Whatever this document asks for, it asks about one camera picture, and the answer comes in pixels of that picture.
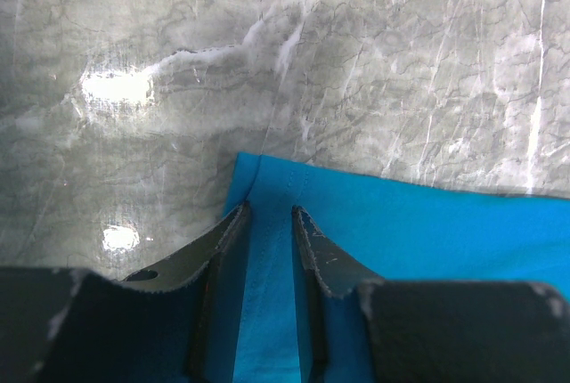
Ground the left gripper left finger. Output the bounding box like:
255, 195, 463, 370
1, 203, 251, 382

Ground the blue t shirt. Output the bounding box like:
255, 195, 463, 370
226, 153, 569, 382

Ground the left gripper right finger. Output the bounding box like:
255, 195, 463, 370
291, 206, 569, 382

